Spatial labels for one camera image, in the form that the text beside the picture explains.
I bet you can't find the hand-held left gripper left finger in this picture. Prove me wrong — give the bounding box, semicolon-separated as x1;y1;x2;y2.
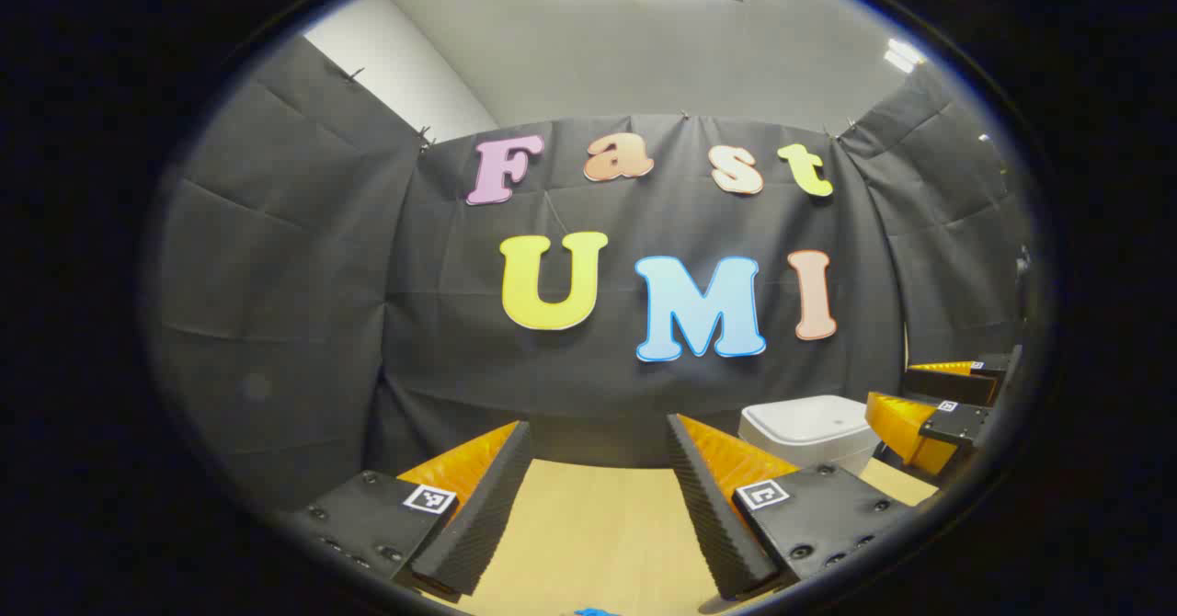
276;420;534;599

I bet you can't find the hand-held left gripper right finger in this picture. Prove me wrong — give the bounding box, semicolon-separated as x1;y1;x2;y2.
666;414;920;600

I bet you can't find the white desktop garbage bin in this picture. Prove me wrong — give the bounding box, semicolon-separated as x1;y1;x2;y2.
738;395;884;479

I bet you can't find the wooden desktop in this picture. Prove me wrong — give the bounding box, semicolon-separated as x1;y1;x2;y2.
418;458;941;616

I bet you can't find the black backdrop cloth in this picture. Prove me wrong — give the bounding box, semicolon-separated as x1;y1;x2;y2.
152;35;1031;511

